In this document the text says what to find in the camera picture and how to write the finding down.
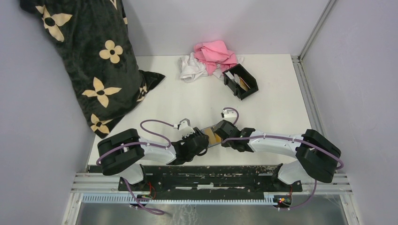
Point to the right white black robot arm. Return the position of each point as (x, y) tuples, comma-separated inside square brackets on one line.
[(314, 156)]

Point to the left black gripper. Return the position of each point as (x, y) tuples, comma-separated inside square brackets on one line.
[(195, 133)]

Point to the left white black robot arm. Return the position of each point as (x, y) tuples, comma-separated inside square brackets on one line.
[(119, 154)]

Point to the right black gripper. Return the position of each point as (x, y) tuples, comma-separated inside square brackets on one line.
[(225, 144)]

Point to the white cards in box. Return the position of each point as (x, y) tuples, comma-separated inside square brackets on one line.
[(233, 77)]

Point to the aluminium rail frame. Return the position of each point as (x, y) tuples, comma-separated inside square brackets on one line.
[(97, 188)]

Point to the corner aluminium post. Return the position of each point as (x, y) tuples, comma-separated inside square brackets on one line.
[(298, 64)]

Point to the black floral blanket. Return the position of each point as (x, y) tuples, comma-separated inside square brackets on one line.
[(92, 39)]

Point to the white cloth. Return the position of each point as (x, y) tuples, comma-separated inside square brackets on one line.
[(198, 64)]

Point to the gold card in box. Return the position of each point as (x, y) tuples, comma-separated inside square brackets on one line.
[(243, 84)]

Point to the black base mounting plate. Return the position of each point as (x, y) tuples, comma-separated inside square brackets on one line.
[(248, 182)]

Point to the pink cloth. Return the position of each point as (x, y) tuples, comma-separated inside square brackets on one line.
[(213, 54)]

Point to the black plastic card box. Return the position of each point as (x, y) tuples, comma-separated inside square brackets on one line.
[(248, 78)]

